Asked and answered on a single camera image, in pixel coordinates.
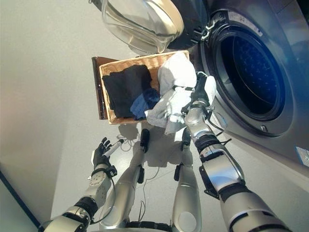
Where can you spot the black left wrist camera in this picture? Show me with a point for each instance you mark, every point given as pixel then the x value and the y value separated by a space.
pixel 112 172

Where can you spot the brown wooden stool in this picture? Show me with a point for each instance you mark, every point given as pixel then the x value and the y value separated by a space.
pixel 96 84

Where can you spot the silver left robot leg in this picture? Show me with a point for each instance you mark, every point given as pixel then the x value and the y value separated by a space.
pixel 128 183

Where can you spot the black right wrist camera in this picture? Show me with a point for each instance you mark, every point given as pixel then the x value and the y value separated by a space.
pixel 186 110

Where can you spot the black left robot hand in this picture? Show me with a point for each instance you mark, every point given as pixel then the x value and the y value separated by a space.
pixel 100 155

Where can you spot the grey front-load washing machine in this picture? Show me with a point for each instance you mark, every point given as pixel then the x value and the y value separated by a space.
pixel 277 36

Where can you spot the silver robot leg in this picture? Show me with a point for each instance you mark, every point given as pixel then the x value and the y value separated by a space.
pixel 186 193
pixel 128 183

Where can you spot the blue washer label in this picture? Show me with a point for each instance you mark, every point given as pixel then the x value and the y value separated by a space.
pixel 303 157

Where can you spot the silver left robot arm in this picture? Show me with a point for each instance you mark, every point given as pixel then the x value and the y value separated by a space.
pixel 96 186

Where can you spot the silver right robot leg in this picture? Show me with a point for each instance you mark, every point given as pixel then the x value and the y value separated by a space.
pixel 186 193

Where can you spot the large wicker laundry basket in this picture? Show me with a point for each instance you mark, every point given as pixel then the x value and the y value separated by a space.
pixel 154 61

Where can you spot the white garment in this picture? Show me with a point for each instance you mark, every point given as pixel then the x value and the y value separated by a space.
pixel 173 77

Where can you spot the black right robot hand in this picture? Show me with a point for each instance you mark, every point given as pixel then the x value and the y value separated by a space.
pixel 200 94

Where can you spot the blue garment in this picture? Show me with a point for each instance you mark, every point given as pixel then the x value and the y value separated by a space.
pixel 144 101

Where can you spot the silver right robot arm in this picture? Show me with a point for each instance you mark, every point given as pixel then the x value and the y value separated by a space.
pixel 217 169

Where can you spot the round glass washer door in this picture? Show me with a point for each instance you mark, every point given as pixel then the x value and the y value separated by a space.
pixel 140 21

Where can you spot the black baseboard strip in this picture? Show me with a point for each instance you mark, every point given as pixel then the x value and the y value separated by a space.
pixel 21 198

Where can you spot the black folded trousers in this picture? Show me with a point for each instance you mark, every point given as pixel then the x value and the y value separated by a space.
pixel 116 96

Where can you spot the robot waist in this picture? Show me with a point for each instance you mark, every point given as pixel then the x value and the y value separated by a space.
pixel 144 226

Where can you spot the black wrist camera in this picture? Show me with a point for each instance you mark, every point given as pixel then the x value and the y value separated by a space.
pixel 186 110
pixel 112 172

